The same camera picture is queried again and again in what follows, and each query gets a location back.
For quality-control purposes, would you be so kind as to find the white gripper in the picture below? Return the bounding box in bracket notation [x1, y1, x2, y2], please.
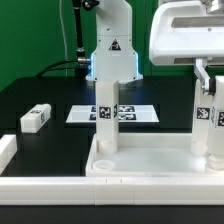
[149, 0, 224, 95]

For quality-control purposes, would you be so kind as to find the white desk top tray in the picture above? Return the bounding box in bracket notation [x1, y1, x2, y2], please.
[86, 133, 224, 177]

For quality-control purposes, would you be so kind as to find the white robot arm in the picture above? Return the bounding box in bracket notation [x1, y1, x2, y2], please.
[87, 0, 224, 95]

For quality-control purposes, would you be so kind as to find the white U-shaped border fence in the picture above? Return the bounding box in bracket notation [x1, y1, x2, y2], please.
[0, 135, 224, 205]

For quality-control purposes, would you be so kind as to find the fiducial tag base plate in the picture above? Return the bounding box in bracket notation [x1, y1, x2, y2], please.
[66, 105, 159, 124]

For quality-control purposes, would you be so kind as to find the black cable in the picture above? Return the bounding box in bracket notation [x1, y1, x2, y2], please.
[34, 59, 88, 78]

